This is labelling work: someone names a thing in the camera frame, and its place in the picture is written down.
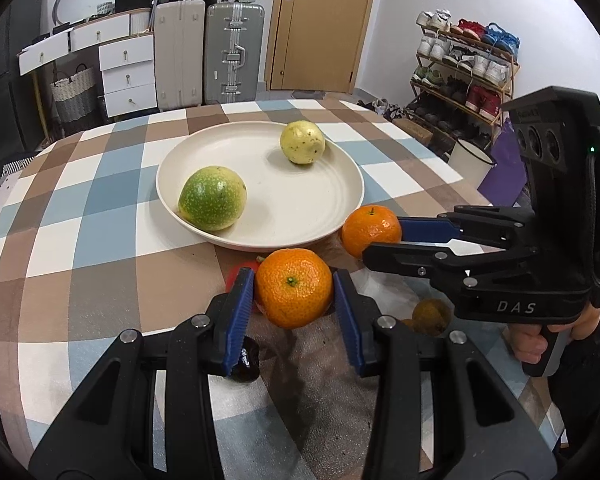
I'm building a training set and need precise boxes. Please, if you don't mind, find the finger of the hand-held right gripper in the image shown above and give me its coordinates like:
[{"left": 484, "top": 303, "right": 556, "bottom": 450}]
[
  {"left": 362, "top": 241, "right": 539, "bottom": 287},
  {"left": 397, "top": 205, "right": 537, "bottom": 251}
]

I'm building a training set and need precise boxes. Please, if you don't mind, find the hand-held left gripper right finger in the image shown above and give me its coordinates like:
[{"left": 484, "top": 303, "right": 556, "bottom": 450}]
[{"left": 332, "top": 268, "right": 558, "bottom": 480}]

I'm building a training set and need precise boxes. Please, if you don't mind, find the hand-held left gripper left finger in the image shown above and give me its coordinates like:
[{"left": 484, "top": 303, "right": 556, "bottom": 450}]
[{"left": 28, "top": 267, "right": 257, "bottom": 480}]

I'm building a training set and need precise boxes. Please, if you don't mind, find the red cherry tomato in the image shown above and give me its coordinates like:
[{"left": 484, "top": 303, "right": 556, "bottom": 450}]
[{"left": 226, "top": 258, "right": 265, "bottom": 315}]

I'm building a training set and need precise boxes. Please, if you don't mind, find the orange mandarin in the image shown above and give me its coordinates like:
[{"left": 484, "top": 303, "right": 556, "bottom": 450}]
[
  {"left": 341, "top": 205, "right": 403, "bottom": 260},
  {"left": 255, "top": 248, "right": 334, "bottom": 330}
]

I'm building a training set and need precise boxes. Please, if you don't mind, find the dark red cherry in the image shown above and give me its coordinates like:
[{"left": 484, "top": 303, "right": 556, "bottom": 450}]
[{"left": 228, "top": 336, "right": 261, "bottom": 383}]

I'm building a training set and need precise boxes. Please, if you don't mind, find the cream round plate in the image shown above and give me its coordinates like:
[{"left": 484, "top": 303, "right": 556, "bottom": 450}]
[{"left": 155, "top": 121, "right": 366, "bottom": 253}]

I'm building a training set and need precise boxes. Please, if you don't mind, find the person's right forearm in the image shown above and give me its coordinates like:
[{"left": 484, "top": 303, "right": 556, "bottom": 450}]
[{"left": 547, "top": 310, "right": 600, "bottom": 461}]

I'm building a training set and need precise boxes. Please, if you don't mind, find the person's right hand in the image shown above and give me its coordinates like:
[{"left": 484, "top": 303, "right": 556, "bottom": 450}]
[{"left": 509, "top": 304, "right": 600, "bottom": 365}]

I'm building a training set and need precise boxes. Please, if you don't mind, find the white enamel bucket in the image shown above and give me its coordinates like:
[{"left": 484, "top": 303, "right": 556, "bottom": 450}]
[{"left": 447, "top": 137, "right": 497, "bottom": 193}]

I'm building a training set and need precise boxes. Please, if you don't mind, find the purple bag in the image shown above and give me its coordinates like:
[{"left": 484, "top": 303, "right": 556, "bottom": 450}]
[{"left": 477, "top": 115, "right": 531, "bottom": 208}]

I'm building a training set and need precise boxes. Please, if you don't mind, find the cardboard box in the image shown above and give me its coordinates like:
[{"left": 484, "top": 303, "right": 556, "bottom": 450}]
[{"left": 392, "top": 117, "right": 433, "bottom": 147}]

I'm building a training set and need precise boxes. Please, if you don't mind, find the green speckled passion fruit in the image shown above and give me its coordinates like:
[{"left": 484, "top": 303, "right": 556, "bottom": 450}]
[{"left": 178, "top": 165, "right": 248, "bottom": 232}]

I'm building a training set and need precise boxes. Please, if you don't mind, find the pair of floor shoes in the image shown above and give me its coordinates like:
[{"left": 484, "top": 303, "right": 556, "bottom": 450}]
[{"left": 370, "top": 97, "right": 406, "bottom": 121}]

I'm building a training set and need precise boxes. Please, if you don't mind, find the shoe rack with shoes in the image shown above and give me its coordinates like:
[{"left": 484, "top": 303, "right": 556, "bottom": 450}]
[{"left": 411, "top": 8, "right": 522, "bottom": 146}]

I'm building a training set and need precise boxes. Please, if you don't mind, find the checked tablecloth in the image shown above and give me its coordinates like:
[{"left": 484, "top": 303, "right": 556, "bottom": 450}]
[{"left": 0, "top": 97, "right": 566, "bottom": 480}]

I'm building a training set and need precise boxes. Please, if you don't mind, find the yellow speckled passion fruit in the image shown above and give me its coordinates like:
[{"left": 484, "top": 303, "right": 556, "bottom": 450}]
[{"left": 279, "top": 120, "right": 327, "bottom": 165}]

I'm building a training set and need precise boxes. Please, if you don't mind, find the wooden shoe rack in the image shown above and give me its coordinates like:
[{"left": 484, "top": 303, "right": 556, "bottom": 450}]
[{"left": 410, "top": 25, "right": 523, "bottom": 153}]

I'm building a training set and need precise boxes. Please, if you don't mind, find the wooden door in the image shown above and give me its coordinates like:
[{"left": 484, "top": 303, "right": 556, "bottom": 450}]
[{"left": 263, "top": 0, "right": 382, "bottom": 95}]

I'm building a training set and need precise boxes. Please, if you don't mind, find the silver suitcase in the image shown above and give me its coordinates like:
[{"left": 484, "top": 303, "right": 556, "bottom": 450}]
[{"left": 203, "top": 2, "right": 266, "bottom": 106}]

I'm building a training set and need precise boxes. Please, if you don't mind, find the white drawer cabinet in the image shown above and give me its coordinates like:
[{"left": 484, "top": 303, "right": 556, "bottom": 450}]
[{"left": 18, "top": 8, "right": 158, "bottom": 118}]

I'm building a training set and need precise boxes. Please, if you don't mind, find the beige suitcase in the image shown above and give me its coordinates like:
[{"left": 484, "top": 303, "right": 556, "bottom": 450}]
[{"left": 152, "top": 0, "right": 207, "bottom": 111}]

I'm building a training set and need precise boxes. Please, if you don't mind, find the striped mat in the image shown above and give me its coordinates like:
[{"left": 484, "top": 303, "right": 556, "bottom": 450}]
[{"left": 0, "top": 155, "right": 37, "bottom": 174}]

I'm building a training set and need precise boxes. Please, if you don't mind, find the woven laundry basket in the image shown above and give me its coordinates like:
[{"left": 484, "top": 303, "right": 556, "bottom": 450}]
[{"left": 49, "top": 63, "right": 103, "bottom": 126}]

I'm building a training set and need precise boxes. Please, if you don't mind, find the dark refrigerator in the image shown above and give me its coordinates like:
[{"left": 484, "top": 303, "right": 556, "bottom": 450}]
[{"left": 0, "top": 5, "right": 46, "bottom": 171}]

